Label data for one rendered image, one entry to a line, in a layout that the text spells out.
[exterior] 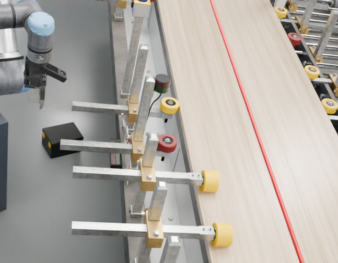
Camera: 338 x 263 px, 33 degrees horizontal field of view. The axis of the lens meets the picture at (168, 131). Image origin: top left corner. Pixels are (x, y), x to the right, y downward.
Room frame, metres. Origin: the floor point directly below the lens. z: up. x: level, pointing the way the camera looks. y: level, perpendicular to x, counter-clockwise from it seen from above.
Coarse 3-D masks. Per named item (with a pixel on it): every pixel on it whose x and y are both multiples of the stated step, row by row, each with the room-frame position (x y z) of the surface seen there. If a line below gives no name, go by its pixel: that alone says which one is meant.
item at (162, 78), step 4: (156, 76) 1.79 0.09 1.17; (160, 76) 1.79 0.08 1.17; (164, 76) 1.80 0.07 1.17; (168, 76) 1.81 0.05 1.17; (160, 80) 1.77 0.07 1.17; (164, 80) 1.77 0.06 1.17; (168, 80) 1.78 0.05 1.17; (164, 88) 1.76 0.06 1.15; (156, 100) 1.78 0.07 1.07; (152, 104) 1.78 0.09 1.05
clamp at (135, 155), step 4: (132, 136) 1.78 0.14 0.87; (132, 140) 1.75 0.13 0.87; (132, 144) 1.73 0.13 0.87; (136, 144) 1.73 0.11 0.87; (140, 144) 1.74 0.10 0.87; (144, 144) 1.75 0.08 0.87; (132, 148) 1.71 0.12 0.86; (136, 148) 1.71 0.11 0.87; (144, 148) 1.72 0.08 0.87; (132, 152) 1.69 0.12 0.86; (136, 152) 1.69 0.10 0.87; (132, 156) 1.68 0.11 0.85; (136, 156) 1.68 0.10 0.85; (140, 156) 1.69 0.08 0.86; (132, 160) 1.68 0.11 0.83; (136, 160) 1.68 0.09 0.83
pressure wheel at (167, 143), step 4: (160, 136) 1.77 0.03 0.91; (164, 136) 1.78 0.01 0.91; (168, 136) 1.79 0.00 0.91; (172, 136) 1.79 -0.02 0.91; (160, 140) 1.75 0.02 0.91; (164, 140) 1.76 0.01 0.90; (168, 140) 1.76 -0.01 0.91; (172, 140) 1.77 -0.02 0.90; (176, 140) 1.77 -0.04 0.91; (160, 144) 1.73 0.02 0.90; (164, 144) 1.73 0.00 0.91; (168, 144) 1.74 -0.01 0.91; (172, 144) 1.75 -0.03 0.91; (176, 144) 1.75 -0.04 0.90; (160, 148) 1.73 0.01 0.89; (164, 148) 1.72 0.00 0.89; (168, 148) 1.73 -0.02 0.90; (172, 148) 1.73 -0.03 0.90; (168, 152) 1.73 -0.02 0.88
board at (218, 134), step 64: (192, 0) 3.04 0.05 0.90; (256, 0) 3.24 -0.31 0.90; (192, 64) 2.37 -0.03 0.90; (256, 64) 2.51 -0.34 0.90; (192, 128) 1.88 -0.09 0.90; (320, 128) 2.11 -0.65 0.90; (256, 192) 1.60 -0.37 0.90; (320, 192) 1.69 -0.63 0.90; (256, 256) 1.29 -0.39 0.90; (320, 256) 1.36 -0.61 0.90
